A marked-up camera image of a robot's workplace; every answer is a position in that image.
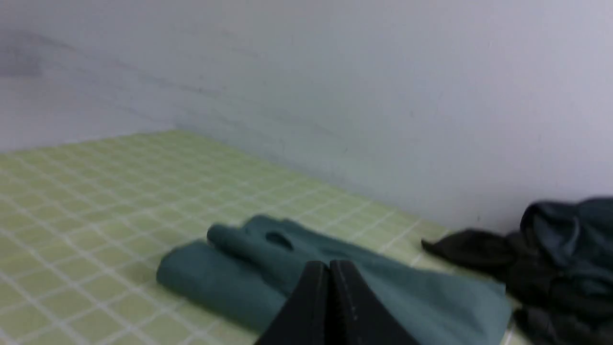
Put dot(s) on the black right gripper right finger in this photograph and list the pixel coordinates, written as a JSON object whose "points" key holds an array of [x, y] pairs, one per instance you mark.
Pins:
{"points": [[355, 314]]}

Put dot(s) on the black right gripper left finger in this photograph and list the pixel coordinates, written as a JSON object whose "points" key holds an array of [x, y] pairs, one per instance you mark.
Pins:
{"points": [[301, 321]]}

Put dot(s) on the green long-sleeve top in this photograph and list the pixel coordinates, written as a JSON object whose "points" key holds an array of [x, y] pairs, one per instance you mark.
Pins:
{"points": [[294, 286]]}

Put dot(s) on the dark grey crumpled garment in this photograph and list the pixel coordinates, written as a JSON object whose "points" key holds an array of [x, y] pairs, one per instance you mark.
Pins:
{"points": [[553, 311]]}

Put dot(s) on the dark teal crumpled garment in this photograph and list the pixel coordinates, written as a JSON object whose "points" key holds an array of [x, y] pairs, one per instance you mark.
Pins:
{"points": [[578, 239]]}

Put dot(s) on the green checkered tablecloth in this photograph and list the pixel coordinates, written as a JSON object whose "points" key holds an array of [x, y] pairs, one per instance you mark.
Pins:
{"points": [[84, 226]]}

